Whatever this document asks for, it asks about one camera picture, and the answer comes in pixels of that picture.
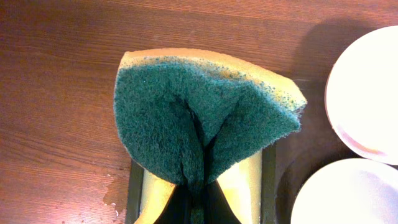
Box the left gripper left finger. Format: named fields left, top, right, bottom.
left=154, top=185, right=192, bottom=224

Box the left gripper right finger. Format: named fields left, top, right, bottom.
left=203, top=181, right=241, bottom=224

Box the green and yellow sponge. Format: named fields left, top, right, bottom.
left=114, top=49, right=307, bottom=193

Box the pale blue plate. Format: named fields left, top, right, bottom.
left=290, top=159, right=397, bottom=224

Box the white plate top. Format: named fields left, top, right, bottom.
left=325, top=26, right=397, bottom=165

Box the small dark green tray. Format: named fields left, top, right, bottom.
left=125, top=145, right=276, bottom=223

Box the brown plastic serving tray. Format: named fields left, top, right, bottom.
left=275, top=80, right=359, bottom=224

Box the large yellow foam pad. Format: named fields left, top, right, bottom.
left=135, top=151, right=262, bottom=224

